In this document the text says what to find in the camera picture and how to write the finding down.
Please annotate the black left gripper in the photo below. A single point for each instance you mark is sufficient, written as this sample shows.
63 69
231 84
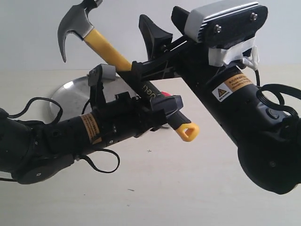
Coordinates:
128 117

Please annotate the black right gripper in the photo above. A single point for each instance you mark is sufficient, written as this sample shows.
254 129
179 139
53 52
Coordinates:
168 58

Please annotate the yellow black claw hammer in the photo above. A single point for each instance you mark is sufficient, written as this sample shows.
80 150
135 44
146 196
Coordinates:
76 21

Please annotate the round steel plate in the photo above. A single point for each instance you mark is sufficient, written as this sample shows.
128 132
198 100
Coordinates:
73 95

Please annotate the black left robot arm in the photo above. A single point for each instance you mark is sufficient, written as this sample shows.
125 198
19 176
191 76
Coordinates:
34 151

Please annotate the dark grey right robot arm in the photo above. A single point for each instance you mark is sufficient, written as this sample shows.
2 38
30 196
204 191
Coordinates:
217 59

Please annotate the red dome push button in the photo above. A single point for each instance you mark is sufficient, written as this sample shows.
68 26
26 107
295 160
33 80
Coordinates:
165 94

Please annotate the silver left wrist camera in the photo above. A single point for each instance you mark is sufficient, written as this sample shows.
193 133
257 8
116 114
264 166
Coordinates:
102 72

